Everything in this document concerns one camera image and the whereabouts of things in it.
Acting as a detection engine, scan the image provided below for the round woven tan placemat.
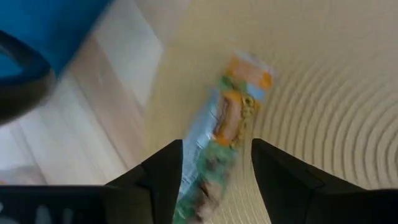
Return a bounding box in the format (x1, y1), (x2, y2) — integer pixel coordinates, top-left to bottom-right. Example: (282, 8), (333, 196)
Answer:
(142, 0), (398, 224)

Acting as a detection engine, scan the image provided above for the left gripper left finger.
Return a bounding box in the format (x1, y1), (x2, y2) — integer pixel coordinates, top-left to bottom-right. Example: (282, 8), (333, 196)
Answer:
(105, 139), (183, 224)

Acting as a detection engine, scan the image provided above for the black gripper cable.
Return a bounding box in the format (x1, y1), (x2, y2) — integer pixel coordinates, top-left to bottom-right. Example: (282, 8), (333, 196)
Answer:
(0, 29), (57, 125)

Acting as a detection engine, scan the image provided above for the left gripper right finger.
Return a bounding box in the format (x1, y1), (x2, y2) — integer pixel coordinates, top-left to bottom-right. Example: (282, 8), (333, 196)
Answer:
(251, 138), (366, 224)

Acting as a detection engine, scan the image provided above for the teal white snack packet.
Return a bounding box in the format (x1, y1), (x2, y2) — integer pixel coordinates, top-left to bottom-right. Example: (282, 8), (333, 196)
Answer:
(172, 51), (276, 224)

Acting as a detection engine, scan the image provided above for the blue plastic box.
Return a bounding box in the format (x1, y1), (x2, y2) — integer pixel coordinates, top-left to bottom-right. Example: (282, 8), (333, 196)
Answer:
(0, 0), (114, 77)

